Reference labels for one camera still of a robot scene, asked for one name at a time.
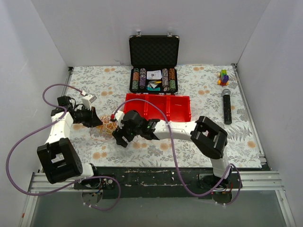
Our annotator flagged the orange cable bundle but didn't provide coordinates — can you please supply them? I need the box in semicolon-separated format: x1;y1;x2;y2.
89;114;124;141

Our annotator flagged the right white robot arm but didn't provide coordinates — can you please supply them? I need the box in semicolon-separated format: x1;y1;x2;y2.
110;110;232;188

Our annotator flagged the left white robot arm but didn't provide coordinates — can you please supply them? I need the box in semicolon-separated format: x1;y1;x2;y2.
37;95;103;189

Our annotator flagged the red plastic compartment tray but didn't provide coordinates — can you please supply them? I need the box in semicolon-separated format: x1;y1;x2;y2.
124;93;191;122

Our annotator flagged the white card deck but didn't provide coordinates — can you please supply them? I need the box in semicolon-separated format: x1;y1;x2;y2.
146;70;162;80

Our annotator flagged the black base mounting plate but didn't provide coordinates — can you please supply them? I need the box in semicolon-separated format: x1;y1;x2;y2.
73;166;235;201

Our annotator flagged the black poker chip case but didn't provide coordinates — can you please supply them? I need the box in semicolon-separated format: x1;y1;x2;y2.
129;32;179;95

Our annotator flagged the floral patterned table mat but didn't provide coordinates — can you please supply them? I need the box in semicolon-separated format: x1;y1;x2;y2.
67;65;261;168

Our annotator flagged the black handheld microphone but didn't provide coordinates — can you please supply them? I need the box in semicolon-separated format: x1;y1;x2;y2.
222;89;232;125

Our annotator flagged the colourful toy block figure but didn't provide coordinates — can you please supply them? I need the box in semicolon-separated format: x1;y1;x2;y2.
217;70;229;86

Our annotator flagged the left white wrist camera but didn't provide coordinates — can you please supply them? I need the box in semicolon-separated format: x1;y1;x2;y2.
82;94;97;110

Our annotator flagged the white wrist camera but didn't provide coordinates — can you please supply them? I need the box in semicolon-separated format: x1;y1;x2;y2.
110;111;125;124
82;94;97;110

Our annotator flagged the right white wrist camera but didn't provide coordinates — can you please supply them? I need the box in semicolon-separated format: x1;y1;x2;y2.
110;111;125;124

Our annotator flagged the aluminium front rail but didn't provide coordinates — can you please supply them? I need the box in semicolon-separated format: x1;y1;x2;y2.
20;167;296;227

